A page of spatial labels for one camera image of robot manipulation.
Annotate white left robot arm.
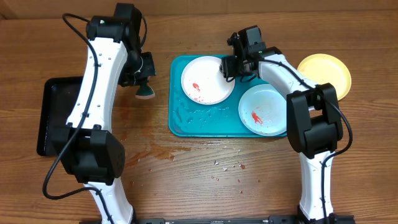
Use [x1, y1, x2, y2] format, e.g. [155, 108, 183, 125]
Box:
[42, 12, 155, 223]

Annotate teal plastic serving tray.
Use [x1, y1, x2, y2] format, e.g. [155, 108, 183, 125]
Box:
[169, 55, 268, 138]

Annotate green and pink sponge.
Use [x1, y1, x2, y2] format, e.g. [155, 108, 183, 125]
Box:
[136, 83, 155, 100]

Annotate black rectangular water tray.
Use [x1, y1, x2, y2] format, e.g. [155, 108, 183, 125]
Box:
[37, 77, 83, 156]

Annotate white plate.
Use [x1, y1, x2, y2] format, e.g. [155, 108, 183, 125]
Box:
[181, 56, 235, 105]

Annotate light blue plate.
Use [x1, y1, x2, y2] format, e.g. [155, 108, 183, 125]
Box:
[238, 84, 287, 137]

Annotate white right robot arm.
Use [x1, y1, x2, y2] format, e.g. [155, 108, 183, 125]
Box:
[220, 47, 354, 223]

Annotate yellow plate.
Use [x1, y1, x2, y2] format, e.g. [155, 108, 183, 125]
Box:
[297, 54, 352, 100]

